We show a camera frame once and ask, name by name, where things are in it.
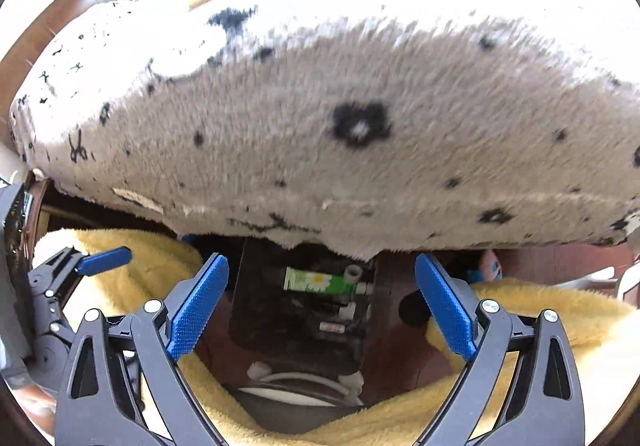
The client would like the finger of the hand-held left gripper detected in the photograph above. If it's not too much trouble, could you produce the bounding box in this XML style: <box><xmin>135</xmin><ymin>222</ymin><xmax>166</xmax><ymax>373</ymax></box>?
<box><xmin>29</xmin><ymin>246</ymin><xmax>134</xmax><ymax>298</ymax></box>
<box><xmin>29</xmin><ymin>305</ymin><xmax>77</xmax><ymax>378</ymax></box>

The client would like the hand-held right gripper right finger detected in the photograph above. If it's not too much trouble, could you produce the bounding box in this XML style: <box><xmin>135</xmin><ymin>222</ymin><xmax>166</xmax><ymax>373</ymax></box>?
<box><xmin>414</xmin><ymin>253</ymin><xmax>587</xmax><ymax>446</ymax></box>

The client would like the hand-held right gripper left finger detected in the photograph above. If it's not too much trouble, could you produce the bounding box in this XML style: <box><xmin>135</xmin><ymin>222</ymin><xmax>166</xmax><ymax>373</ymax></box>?
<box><xmin>54</xmin><ymin>252</ymin><xmax>231</xmax><ymax>446</ymax></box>

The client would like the black bin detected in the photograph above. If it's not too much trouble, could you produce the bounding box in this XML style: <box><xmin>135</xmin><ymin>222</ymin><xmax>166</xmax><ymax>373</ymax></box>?
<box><xmin>227</xmin><ymin>239</ymin><xmax>378</xmax><ymax>377</ymax></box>

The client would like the pink and blue toy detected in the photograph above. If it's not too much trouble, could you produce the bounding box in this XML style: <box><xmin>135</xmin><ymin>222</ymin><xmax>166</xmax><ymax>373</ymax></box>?
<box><xmin>467</xmin><ymin>249</ymin><xmax>504</xmax><ymax>285</ymax></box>

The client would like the green tube with daisy print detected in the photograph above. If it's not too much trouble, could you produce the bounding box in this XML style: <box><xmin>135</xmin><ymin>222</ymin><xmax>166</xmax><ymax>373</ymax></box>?
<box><xmin>284</xmin><ymin>265</ymin><xmax>363</xmax><ymax>298</ymax></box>

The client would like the yellow fleece blanket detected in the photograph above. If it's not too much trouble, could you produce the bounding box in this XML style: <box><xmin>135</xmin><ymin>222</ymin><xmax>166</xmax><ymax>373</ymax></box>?
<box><xmin>32</xmin><ymin>226</ymin><xmax>640</xmax><ymax>446</ymax></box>

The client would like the white plastic object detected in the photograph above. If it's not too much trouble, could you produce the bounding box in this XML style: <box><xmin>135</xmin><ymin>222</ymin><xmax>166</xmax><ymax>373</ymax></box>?
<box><xmin>614</xmin><ymin>260</ymin><xmax>640</xmax><ymax>303</ymax></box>

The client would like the grey fleece printed blanket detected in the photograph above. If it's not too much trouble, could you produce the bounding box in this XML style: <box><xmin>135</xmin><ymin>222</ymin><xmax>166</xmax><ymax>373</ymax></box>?
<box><xmin>10</xmin><ymin>0</ymin><xmax>640</xmax><ymax>262</ymax></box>

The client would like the white cable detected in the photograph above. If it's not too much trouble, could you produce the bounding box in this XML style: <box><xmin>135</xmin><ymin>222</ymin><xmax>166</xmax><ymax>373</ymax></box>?
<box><xmin>237</xmin><ymin>360</ymin><xmax>366</xmax><ymax>408</ymax></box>

